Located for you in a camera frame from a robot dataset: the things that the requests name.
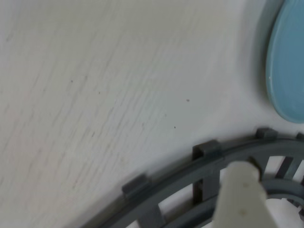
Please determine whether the grey circular toy rail track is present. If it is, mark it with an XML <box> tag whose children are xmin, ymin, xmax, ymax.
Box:
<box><xmin>83</xmin><ymin>127</ymin><xmax>304</xmax><ymax>228</ymax></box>

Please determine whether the blue round dish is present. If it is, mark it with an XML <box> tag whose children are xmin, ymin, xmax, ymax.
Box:
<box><xmin>266</xmin><ymin>0</ymin><xmax>304</xmax><ymax>124</ymax></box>

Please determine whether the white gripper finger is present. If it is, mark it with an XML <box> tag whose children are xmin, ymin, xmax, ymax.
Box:
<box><xmin>213</xmin><ymin>156</ymin><xmax>274</xmax><ymax>228</ymax></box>

